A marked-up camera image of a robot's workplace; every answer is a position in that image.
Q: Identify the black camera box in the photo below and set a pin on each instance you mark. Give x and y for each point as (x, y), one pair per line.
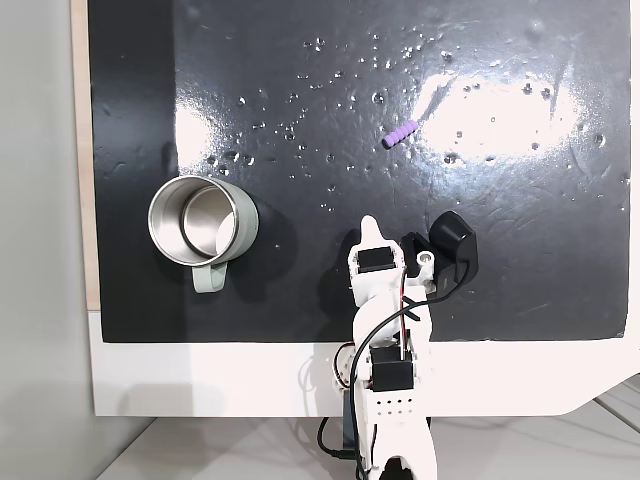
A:
(452, 235)

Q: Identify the purple ribbed pen grip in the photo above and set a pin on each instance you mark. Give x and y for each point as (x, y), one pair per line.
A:
(399, 135)

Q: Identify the black rubber mat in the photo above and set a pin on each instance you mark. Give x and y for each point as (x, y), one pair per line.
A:
(300, 75)

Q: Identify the grey-green steel mug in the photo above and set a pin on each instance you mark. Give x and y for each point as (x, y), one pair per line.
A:
(202, 220)

